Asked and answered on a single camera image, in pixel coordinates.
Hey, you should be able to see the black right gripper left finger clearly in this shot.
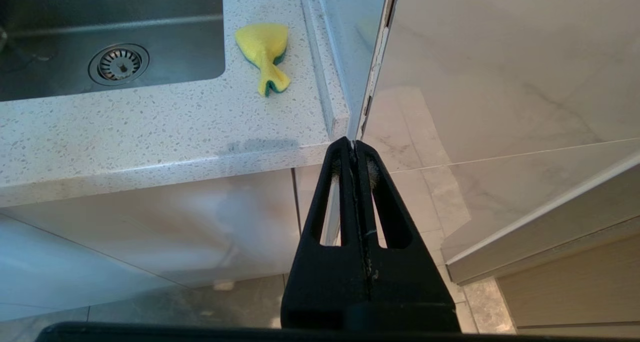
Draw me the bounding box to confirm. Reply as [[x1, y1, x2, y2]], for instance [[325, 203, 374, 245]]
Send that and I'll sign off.
[[281, 136, 372, 331]]

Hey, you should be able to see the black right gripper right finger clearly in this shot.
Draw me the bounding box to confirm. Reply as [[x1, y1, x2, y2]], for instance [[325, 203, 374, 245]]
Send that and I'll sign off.
[[355, 140, 461, 332]]

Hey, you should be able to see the yellow green sponge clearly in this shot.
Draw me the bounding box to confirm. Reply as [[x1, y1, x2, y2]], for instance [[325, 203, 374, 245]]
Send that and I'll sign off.
[[234, 22, 291, 97]]

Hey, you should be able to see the stainless steel sink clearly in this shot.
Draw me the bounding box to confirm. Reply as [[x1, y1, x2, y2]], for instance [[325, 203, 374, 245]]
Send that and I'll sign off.
[[0, 0, 227, 103]]

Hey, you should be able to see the round metal drain strainer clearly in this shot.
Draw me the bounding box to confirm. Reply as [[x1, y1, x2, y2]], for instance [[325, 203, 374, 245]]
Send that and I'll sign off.
[[88, 43, 150, 86]]

